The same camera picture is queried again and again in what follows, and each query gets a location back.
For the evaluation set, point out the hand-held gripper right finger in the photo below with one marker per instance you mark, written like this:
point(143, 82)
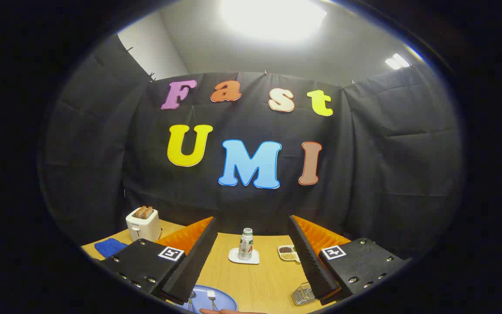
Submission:
point(310, 261)

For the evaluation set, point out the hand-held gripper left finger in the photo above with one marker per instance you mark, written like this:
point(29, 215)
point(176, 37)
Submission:
point(198, 261)

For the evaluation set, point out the white divided snack tray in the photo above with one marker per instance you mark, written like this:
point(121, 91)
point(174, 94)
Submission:
point(286, 253)

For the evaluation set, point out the white square coaster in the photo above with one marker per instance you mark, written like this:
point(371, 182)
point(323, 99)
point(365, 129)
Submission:
point(233, 258)

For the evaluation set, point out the blue round plate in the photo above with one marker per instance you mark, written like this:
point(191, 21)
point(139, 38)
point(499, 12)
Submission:
point(225, 301)

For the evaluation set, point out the clear plastic drink bottle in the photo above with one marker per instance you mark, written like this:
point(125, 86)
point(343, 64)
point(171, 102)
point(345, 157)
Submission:
point(245, 248)

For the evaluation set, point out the white toaster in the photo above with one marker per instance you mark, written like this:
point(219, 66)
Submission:
point(146, 229)

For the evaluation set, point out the toast slice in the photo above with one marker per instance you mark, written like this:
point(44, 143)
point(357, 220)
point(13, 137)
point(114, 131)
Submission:
point(148, 212)
point(139, 213)

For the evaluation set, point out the folded blue towel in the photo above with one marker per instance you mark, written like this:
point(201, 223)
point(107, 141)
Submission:
point(109, 247)

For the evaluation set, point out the small ceiling light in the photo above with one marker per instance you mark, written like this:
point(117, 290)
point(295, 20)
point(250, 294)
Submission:
point(397, 61)

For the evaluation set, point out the large ceiling light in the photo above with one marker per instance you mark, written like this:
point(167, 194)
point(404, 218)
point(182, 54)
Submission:
point(273, 17)

